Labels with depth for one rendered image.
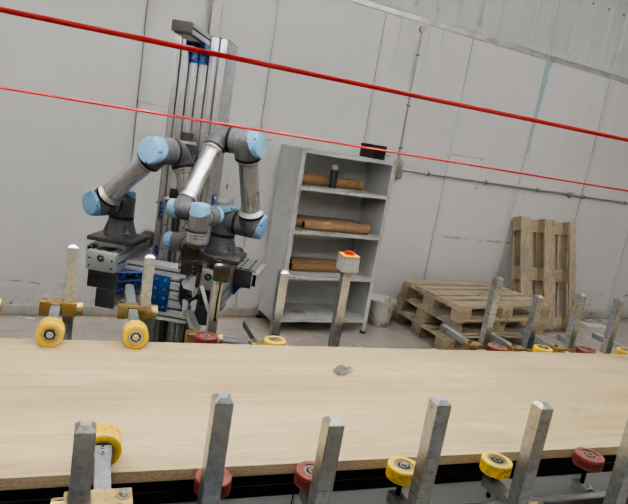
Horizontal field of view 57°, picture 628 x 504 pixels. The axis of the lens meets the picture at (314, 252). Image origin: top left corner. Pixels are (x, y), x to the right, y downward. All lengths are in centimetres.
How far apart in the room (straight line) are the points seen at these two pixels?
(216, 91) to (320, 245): 270
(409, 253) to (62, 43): 355
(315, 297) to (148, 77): 240
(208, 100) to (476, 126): 371
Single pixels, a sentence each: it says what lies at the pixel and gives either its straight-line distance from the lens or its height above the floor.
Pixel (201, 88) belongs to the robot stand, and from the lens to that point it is 291.
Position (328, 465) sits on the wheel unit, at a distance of 122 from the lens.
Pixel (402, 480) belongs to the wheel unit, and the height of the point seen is 89.
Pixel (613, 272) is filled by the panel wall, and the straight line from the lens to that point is 818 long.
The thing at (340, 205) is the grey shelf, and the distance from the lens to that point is 531.
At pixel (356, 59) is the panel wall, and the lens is 530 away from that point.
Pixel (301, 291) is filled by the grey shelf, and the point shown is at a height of 25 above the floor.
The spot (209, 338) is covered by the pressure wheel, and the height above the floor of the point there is 91.
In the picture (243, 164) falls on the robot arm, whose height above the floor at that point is 149.
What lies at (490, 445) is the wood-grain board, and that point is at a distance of 175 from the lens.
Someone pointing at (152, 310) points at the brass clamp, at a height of 96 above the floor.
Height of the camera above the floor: 165
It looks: 11 degrees down
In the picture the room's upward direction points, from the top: 9 degrees clockwise
